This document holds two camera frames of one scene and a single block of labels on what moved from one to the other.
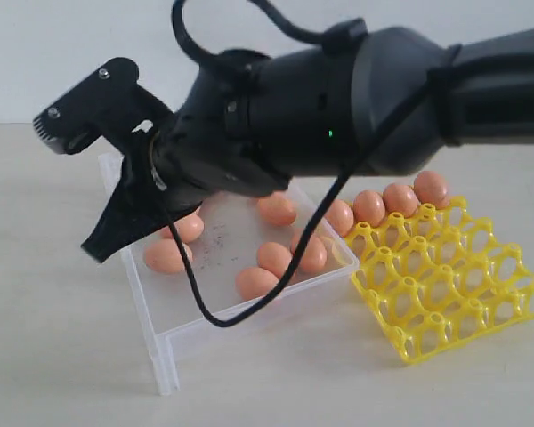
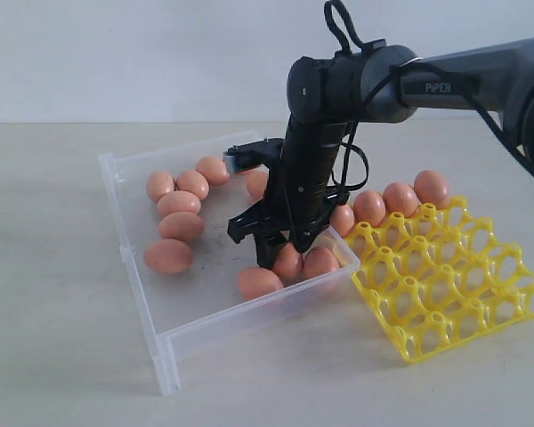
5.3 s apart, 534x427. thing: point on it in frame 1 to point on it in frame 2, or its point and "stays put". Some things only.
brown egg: x=340 y=215 stays put
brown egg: x=400 y=198 stays put
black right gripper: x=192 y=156 to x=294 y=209
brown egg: x=368 y=206 stays put
